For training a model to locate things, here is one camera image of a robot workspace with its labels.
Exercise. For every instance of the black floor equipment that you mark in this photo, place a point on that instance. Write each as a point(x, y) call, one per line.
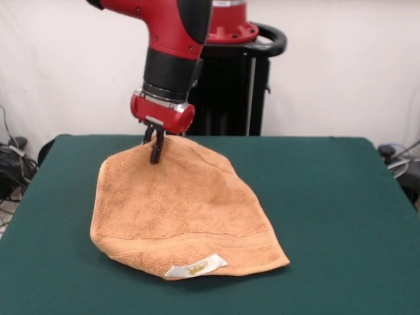
point(411, 187)

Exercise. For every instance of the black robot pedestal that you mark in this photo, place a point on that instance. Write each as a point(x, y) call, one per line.
point(229, 98)

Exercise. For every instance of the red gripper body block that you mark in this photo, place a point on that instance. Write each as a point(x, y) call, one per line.
point(164, 116)

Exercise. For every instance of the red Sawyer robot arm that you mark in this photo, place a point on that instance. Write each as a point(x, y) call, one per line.
point(170, 33)

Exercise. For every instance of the orange terry towel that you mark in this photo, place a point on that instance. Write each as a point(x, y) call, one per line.
point(180, 203)

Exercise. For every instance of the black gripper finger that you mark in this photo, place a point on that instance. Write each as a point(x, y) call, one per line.
point(157, 147)
point(148, 134)

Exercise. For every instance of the dark green table cloth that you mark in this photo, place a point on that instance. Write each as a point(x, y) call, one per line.
point(328, 229)

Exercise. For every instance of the grey round pedestal foot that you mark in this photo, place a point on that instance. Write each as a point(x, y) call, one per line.
point(398, 167)

